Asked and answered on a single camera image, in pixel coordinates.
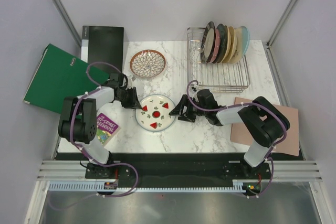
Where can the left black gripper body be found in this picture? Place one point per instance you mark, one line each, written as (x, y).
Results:
(125, 94)

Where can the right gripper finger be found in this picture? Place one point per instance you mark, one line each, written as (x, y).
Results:
(181, 107)
(187, 117)

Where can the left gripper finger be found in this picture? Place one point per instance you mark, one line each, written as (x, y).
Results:
(134, 101)
(128, 103)

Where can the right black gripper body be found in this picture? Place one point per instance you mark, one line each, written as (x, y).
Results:
(192, 110)

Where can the white strawberry pattern plate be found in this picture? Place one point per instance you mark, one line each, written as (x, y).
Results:
(154, 113)

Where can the wire dish rack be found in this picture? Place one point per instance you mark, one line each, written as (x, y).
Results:
(218, 77)

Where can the pink polka dot plate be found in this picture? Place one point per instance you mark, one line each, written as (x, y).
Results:
(217, 44)

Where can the black rimmed beige plate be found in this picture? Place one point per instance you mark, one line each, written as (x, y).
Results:
(208, 42)

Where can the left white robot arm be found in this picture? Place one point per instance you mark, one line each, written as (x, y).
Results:
(78, 122)

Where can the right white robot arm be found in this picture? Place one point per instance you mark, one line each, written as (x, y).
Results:
(264, 122)

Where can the cream plate in rack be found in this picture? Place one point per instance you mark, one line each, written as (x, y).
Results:
(239, 47)
(233, 44)

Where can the dark teal plate in rack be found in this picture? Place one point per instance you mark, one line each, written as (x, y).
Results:
(223, 32)

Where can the light blue plate in rack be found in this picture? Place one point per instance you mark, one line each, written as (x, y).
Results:
(246, 39)

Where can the purple children's book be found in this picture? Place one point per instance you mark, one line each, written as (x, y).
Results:
(106, 129)

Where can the brown floral pattern plate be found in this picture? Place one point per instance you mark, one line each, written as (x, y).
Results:
(147, 63)

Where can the pink cutting board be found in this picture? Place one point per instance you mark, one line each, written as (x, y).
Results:
(240, 134)

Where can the black binder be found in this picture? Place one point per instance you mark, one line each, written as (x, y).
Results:
(103, 43)

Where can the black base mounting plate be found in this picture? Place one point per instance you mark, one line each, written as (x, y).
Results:
(179, 169)

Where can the green ring binder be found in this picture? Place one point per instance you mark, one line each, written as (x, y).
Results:
(58, 75)

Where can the right aluminium frame post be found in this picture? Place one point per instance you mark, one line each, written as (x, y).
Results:
(283, 18)

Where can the aluminium frame post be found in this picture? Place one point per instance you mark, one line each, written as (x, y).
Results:
(283, 18)
(66, 18)

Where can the white slotted cable duct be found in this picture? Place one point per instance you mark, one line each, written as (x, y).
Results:
(106, 187)

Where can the aluminium front rail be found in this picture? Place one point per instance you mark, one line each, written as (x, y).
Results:
(285, 171)

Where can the left aluminium frame post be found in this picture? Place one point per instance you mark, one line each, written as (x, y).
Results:
(66, 18)

